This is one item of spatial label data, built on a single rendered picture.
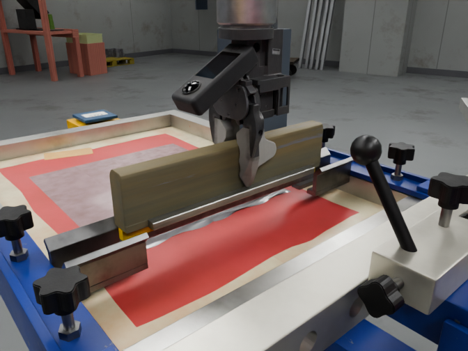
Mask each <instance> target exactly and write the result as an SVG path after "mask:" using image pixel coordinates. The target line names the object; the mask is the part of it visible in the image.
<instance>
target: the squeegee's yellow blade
mask: <svg viewBox="0 0 468 351"><path fill-rule="evenodd" d="M118 231H119V238H120V239H121V240H122V241H123V240H126V239H129V238H131V237H134V236H137V235H140V234H142V233H149V232H151V231H153V230H152V229H151V228H149V227H146V228H142V229H140V230H137V231H135V232H132V233H128V234H127V233H125V232H124V231H122V230H121V229H120V228H119V229H118Z"/></svg>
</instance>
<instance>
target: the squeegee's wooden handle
mask: <svg viewBox="0 0 468 351"><path fill-rule="evenodd" d="M322 133H323V125H322V123H320V122H317V121H314V120H310V121H307V122H304V123H299V124H295V125H290V126H287V127H282V128H279V129H275V130H270V131H267V132H265V138H266V139H267V140H269V141H273V142H275V144H276V153H275V155H274V156H273V157H272V158H271V159H269V160H268V161H266V162H265V163H264V164H262V165H261V166H259V167H258V170H257V172H256V176H255V178H254V180H253V182H252V184H254V183H257V182H260V181H262V180H266V179H268V178H272V177H274V176H278V175H281V174H283V173H287V172H289V171H293V170H295V169H298V168H301V167H303V166H307V165H311V166H314V167H315V168H316V167H319V166H320V156H321V148H322ZM239 158H240V149H239V146H238V144H237V139H233V140H230V141H225V142H221V143H216V144H213V145H210V146H205V147H202V148H197V149H193V150H188V151H185V152H181V153H176V154H173V155H168V156H165V157H160V158H157V159H152V160H148V161H144V162H139V163H136V164H131V165H128V166H123V167H120V168H117V169H112V170H110V174H109V179H110V185H111V197H112V203H113V209H114V221H115V225H117V227H119V228H120V229H121V230H122V231H124V232H125V233H127V234H128V233H132V232H135V231H137V230H140V229H142V228H146V227H148V219H152V218H154V217H158V216H160V215H163V214H166V213H168V212H172V211H174V210H178V209H180V208H184V207H187V206H189V205H193V204H195V203H198V202H201V201H204V200H207V199H209V198H213V197H216V196H219V195H222V194H225V193H227V192H231V191H233V190H236V189H239V188H242V187H245V186H244V184H243V182H242V181H241V180H240V177H239V174H240V163H239Z"/></svg>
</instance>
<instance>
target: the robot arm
mask: <svg viewBox="0 0 468 351"><path fill-rule="evenodd" d="M217 23H218V24H220V25H221V27H219V38H220V39H225V40H231V44H229V45H228V46H226V47H225V48H224V49H223V50H222V51H220V52H219V53H218V55H216V56H215V57H214V58H213V59H212V60H211V61H209V62H208V63H207V64H206V65H205V66H203V67H202V68H201V69H200V70H199V71H198V72H197V73H196V74H195V75H194V76H193V77H191V78H190V79H189V80H188V81H186V82H185V83H184V84H183V85H182V86H181V87H180V88H179V89H178V90H177V91H176V92H174V93H173V94H172V100H173V101H174V103H175V105H176V106H177V108H178V109H179V110H181V111H185V112H187V113H191V114H194V115H197V116H201V115H203V114H204V113H205V112H206V111H207V110H208V109H209V123H210V131H211V135H212V142H213V143H214V144H216V143H221V142H225V141H230V140H233V139H237V144H238V146H239V149H240V158H239V163H240V174H239V177H240V180H241V181H242V182H243V184H244V186H245V187H250V186H251V184H252V182H253V181H254V178H255V176H256V172H257V170H258V167H259V166H261V165H262V164H264V163H265V162H266V161H268V160H269V159H271V158H272V157H273V156H274V155H275V153H276V144H275V142H273V141H269V140H267V139H266V138H265V133H264V118H269V117H273V116H274V115H276V116H280V115H283V114H288V113H289V104H290V77H291V76H290V75H283V74H282V55H283V29H278V22H277V18H276V0H217ZM283 87H287V93H286V105H285V106H283ZM242 124H243V128H242V129H240V125H242Z"/></svg>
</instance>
